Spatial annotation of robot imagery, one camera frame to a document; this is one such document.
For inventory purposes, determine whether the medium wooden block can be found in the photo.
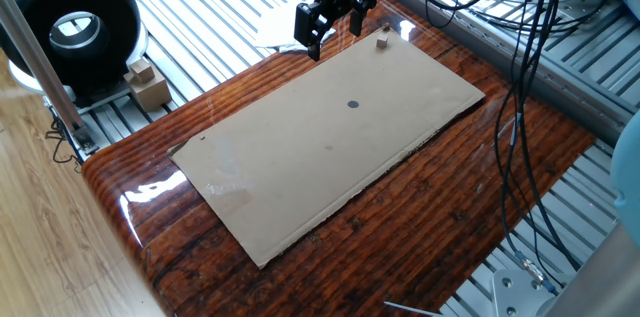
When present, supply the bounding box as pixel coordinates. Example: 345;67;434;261
128;58;156;84

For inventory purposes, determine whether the large wooden block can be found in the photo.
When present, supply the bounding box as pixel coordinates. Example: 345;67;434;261
123;64;173;113

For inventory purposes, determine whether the white crumpled cloth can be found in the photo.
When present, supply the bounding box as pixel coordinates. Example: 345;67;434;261
253;0;337;54

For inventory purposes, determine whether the brown cardboard sheet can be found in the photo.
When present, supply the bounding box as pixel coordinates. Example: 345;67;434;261
167;24;486;269

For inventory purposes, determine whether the glossy brown wooden board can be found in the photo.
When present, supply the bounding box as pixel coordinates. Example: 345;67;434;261
81;0;597;317

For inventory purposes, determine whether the grey aluminium table rail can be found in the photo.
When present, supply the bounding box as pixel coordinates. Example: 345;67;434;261
369;0;639;146

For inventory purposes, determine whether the aluminium frame post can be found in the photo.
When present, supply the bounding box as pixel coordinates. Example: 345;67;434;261
0;0;100;156

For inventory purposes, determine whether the white thin cable tie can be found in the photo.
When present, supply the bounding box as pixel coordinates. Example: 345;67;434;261
383;300;444;317

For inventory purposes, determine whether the black ring-shaped device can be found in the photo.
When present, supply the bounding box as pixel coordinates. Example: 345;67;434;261
0;0;150;103

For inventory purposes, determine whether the thin black floor cable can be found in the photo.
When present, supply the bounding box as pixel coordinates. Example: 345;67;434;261
43;115;84;167

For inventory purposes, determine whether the black cable with silver connector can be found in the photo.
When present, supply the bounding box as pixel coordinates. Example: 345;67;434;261
493;0;564;296

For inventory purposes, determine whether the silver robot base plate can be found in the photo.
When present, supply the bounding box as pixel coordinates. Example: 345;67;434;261
491;267;559;317

